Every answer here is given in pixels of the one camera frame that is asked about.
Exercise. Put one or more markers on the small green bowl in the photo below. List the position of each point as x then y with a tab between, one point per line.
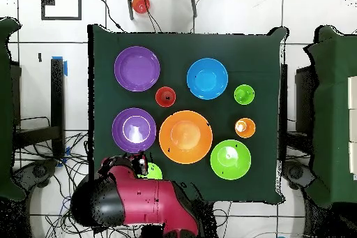
154	171

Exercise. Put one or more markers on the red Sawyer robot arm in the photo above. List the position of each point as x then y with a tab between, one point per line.
156	201

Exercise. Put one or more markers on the red cup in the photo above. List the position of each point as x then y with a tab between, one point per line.
160	97

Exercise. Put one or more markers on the large orange bowl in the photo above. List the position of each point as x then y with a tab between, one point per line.
185	150

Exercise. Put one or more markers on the blue bowl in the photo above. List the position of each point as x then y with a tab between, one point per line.
207	66

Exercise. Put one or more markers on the purple bowl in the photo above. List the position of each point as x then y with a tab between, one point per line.
118	130
137	56

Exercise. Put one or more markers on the green cup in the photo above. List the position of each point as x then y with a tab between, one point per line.
244	90

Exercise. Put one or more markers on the orange cup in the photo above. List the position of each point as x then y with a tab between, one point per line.
250	130

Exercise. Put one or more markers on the dark green tablecloth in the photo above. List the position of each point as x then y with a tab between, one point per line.
178	45

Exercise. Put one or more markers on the large green bowl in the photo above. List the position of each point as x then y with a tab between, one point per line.
239	165

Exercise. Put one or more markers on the small orange bowl on floor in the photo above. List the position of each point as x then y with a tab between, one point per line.
140	4

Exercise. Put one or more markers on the grey black machine base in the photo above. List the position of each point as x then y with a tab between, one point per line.
36	171
295	171

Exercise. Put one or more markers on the neighbouring green table cloth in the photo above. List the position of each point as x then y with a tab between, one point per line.
5	109
332	109

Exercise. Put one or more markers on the white boxes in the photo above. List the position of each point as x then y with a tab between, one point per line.
352	126

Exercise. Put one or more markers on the black post stand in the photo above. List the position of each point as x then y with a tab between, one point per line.
57	95

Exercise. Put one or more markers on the black square frame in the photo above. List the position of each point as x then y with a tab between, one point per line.
79	3

